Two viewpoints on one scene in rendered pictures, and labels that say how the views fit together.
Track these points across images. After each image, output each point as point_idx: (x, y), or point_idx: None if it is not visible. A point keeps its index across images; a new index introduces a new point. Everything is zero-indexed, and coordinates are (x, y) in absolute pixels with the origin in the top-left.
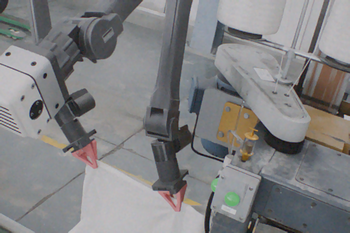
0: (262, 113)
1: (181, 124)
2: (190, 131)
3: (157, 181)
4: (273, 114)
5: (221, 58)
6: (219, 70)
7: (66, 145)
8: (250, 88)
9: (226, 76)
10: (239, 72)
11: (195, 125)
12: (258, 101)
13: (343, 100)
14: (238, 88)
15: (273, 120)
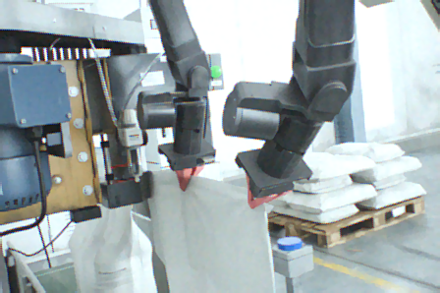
0: (130, 34)
1: (148, 90)
2: (137, 102)
3: (203, 152)
4: (138, 26)
5: (29, 9)
6: (37, 30)
7: (300, 176)
8: (106, 20)
9: (59, 31)
10: (80, 11)
11: (40, 161)
12: (121, 26)
13: None
14: (89, 31)
15: (141, 31)
